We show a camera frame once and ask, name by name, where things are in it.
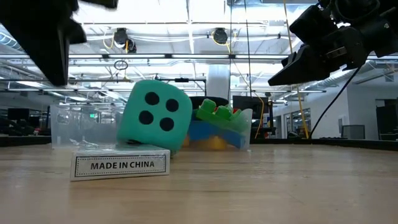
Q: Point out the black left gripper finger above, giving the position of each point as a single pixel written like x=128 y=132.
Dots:
x=46 y=46

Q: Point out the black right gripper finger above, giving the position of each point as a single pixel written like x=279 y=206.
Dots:
x=306 y=53
x=304 y=73

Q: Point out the red toy block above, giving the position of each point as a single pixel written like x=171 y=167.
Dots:
x=236 y=110

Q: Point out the green two-stud toy block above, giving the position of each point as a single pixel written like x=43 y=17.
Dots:
x=214 y=115

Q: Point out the blue rounded toy block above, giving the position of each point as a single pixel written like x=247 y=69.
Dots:
x=217 y=132

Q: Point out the yellow toy block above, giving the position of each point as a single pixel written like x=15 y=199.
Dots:
x=211 y=144

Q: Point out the teal foam die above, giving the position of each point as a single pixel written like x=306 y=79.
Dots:
x=140 y=137

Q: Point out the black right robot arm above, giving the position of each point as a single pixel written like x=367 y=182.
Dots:
x=385 y=34

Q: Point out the black monitor screen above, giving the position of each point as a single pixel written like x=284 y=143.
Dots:
x=248 y=101

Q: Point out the grey cabinet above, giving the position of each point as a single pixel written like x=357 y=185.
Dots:
x=353 y=132

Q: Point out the white building column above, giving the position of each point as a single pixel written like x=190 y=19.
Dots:
x=217 y=81

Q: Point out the silver ceiling duct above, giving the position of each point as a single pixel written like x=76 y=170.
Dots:
x=351 y=77

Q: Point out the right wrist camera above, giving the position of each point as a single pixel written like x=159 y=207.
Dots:
x=311 y=25

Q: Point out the black gantry frame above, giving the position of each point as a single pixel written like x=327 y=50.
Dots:
x=186 y=80

